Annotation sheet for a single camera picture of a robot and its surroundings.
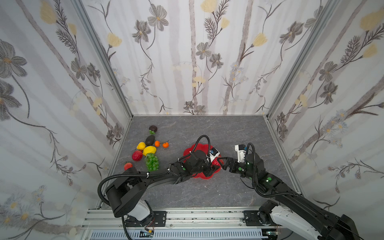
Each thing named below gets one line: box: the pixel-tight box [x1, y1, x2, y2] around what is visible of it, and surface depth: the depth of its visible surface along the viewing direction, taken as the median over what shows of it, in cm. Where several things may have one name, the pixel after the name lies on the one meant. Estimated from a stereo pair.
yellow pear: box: [136, 141, 147, 151], surface depth 100 cm
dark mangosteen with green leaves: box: [148, 125, 158, 135], surface depth 109 cm
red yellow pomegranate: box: [131, 150, 143, 162], surface depth 95 cm
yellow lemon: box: [142, 146, 157, 157], surface depth 99 cm
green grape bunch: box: [146, 153, 159, 171], surface depth 92 cm
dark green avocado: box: [145, 135, 155, 146], surface depth 103 cm
